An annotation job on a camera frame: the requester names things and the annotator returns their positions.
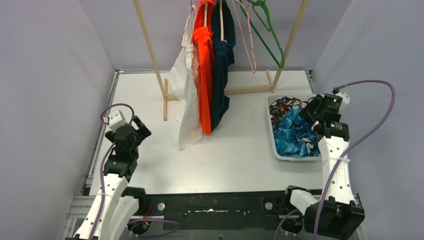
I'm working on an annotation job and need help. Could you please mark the green hanger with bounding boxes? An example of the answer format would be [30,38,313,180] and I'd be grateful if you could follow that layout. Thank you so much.
[239,0,286,69]

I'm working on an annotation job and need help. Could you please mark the navy blue shorts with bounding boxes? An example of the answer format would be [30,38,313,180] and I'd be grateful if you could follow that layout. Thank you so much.
[210,0,236,131]

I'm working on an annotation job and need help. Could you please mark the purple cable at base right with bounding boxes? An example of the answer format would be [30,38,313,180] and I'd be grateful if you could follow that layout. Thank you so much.
[273,208,302,240]

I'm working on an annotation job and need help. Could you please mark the pink hanger of blue shorts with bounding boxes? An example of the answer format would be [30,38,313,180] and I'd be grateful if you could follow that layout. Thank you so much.
[231,0,258,74]

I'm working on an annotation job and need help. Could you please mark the camouflage orange grey shorts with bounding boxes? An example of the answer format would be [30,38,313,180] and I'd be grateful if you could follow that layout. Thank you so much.
[269,96,307,131]

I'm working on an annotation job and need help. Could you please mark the clear plastic basket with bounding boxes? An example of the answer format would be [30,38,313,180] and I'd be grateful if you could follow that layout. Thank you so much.
[265,93,321,161]

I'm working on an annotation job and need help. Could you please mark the blue patterned shorts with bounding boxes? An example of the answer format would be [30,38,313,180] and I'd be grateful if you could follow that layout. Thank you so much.
[273,108,321,158]

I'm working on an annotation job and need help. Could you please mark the white shorts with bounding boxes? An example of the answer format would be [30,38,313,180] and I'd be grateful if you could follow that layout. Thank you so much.
[167,4,203,151]

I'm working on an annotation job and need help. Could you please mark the purple cable at base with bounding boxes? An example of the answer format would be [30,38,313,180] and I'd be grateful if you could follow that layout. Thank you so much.
[273,208,302,240]
[127,218,183,239]

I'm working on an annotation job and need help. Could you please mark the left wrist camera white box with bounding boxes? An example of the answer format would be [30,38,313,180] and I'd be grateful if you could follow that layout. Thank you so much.
[107,109,128,133]

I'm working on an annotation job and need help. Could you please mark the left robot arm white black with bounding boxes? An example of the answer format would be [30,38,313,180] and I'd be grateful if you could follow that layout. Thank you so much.
[71,116,151,240]

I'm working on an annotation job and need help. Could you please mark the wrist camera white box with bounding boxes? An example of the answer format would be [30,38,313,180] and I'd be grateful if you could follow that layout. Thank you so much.
[107,109,128,133]
[335,92,351,110]

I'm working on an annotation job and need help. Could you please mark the wooden hanger of orange shorts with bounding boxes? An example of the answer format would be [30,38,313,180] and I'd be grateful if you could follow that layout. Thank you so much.
[203,0,208,28]

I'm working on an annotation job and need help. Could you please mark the wooden hanger of navy shorts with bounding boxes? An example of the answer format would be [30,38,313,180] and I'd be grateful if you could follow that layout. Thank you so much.
[219,0,225,42]

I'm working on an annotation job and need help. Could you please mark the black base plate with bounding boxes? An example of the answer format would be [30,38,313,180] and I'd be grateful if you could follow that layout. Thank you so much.
[120,187,291,231]

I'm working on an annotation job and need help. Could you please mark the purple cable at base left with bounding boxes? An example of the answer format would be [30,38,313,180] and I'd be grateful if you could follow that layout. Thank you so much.
[127,218,183,239]

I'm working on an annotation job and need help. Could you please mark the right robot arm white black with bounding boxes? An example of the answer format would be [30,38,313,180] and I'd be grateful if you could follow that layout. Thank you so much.
[281,92,365,240]

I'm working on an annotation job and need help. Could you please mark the lilac hanger of white shorts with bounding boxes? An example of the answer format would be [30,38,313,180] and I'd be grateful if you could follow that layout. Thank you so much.
[189,0,193,20]

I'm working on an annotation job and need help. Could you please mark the wooden clothes rack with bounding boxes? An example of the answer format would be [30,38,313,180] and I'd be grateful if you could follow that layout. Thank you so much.
[133,0,309,121]

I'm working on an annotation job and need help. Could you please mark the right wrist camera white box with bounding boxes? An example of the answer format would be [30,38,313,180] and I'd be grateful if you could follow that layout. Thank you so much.
[335,92,351,110]

